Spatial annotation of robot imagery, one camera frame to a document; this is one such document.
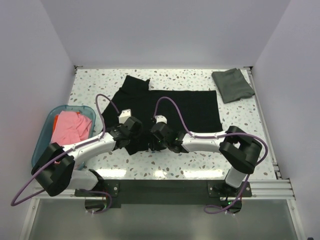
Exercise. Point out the aluminium frame rail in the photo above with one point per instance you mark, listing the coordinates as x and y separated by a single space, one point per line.
279 189

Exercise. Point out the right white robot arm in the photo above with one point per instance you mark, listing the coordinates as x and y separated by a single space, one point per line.
240 149

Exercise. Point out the folded grey t shirt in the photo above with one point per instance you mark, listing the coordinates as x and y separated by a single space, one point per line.
232 85

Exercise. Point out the orange garment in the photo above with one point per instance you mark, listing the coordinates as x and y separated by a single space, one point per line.
55 122

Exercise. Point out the black t shirt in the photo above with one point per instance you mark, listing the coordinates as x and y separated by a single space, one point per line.
196 110

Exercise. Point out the pink t shirt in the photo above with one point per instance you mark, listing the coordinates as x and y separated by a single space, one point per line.
71 128

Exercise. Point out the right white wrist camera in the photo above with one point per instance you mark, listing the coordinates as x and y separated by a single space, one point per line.
160 119

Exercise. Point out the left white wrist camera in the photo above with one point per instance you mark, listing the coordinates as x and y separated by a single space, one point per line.
124 116

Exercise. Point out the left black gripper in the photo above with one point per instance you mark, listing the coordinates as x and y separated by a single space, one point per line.
134 138

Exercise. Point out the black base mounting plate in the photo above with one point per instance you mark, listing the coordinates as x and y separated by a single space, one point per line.
162 192

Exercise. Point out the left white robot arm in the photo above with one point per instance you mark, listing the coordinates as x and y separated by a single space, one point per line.
57 168

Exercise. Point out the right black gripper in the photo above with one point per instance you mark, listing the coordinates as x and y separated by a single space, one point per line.
153 145

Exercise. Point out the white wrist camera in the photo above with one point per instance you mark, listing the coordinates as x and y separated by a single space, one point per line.
124 116
160 119

